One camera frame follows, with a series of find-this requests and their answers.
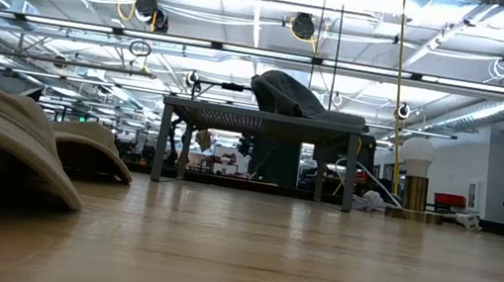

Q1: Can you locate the grey perforated metal stand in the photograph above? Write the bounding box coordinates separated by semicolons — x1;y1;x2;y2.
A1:
149;94;371;215

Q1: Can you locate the black coiled cable loop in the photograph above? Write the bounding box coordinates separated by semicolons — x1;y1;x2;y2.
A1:
127;38;154;60

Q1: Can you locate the thin black hanging cable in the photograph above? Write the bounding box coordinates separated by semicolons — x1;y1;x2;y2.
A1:
308;0;328;91
327;0;349;97

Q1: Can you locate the grey baseball cap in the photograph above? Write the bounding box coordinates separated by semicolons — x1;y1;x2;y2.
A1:
246;66;372;128

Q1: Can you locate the white power plug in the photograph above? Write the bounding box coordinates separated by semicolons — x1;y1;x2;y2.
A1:
452;211;485;234

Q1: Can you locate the white globe lamp brass base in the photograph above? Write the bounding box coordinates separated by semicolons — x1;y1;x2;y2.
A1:
383;133;457;227

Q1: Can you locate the red plastic bin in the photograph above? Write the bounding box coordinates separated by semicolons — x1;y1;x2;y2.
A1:
432;190;468;210

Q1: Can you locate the white power cable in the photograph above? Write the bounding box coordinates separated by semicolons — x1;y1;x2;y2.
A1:
327;155;409;219

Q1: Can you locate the small ceiling cord reel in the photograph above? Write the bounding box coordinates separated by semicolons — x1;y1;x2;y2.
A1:
182;69;204;93
394;101;414;123

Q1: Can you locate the yellow hanging cable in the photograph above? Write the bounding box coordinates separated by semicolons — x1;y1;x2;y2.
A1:
370;0;428;197

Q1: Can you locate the black ceiling cord reel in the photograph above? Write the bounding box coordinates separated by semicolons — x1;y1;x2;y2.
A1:
129;0;174;35
287;10;320;44

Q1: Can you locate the long LED light bar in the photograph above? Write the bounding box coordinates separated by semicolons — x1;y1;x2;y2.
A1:
0;8;504;96

